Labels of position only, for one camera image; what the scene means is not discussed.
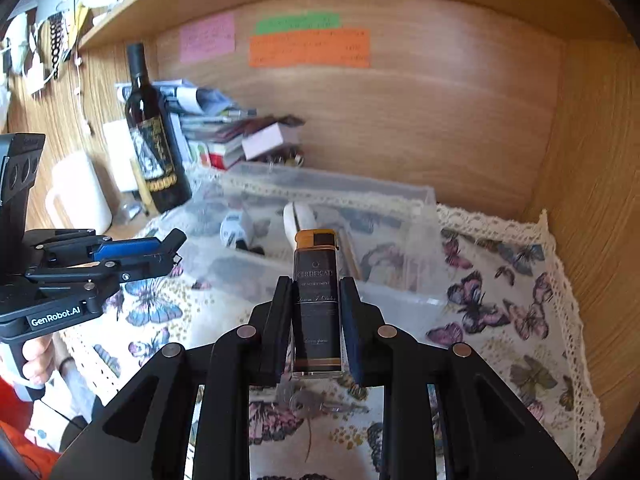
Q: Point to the green paper note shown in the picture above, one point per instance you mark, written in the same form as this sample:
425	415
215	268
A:
297	23

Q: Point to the white mug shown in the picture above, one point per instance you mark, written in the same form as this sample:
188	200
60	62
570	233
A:
80	195

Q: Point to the black lighter with orange top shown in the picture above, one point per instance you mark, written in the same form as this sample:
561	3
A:
317	310

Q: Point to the dark wine bottle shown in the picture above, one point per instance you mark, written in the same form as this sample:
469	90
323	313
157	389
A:
157	160

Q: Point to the person's orange clothing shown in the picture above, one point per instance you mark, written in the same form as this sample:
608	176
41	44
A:
20	440

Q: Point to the person's left hand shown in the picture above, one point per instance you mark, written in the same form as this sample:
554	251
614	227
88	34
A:
40	355

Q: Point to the white round item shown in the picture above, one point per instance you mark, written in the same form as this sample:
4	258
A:
234	229

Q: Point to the white oblong plastic item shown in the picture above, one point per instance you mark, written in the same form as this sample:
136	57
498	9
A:
295	222

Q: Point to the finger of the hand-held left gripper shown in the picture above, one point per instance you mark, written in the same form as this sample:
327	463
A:
142	265
125	247

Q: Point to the orange paper note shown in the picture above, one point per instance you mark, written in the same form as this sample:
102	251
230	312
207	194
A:
310	49

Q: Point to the white charger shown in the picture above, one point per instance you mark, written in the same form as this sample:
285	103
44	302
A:
37	77

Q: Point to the clear plastic bin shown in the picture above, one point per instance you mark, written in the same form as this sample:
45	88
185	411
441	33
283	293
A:
385	210

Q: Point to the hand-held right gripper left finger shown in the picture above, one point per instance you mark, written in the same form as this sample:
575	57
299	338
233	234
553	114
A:
281	332

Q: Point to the white carton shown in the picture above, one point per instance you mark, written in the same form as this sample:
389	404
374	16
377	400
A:
117	155

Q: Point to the silver keys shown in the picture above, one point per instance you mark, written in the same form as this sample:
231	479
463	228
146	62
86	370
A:
300	402

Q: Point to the small white box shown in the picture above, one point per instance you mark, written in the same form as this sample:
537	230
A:
270	141

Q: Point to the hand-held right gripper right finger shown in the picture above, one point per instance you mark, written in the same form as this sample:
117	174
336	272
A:
350	332

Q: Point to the stack of books and papers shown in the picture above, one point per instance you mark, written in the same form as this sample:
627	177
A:
210	120

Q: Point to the pink paper note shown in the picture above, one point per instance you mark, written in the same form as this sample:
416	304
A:
207	37

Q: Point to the butterfly print lace cloth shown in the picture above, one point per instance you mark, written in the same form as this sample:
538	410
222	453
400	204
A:
500	310

